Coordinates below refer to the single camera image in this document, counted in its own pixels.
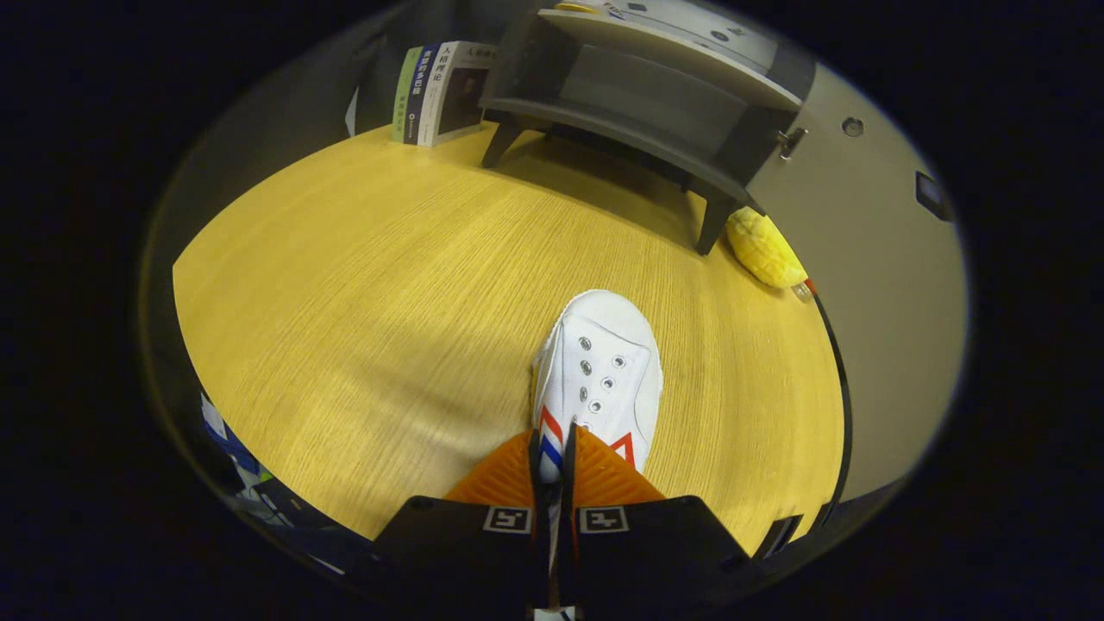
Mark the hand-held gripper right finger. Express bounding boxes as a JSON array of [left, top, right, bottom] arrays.
[[556, 423, 751, 613]]

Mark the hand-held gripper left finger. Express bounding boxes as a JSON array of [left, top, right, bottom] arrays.
[[371, 429, 553, 609]]

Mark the blue white printed object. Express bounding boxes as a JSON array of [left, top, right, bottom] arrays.
[[200, 392, 372, 574]]

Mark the yellow plush toy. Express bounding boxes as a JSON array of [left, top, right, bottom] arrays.
[[724, 207, 809, 289]]

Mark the white book with dark cover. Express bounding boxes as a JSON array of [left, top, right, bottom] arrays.
[[417, 41, 499, 147]]

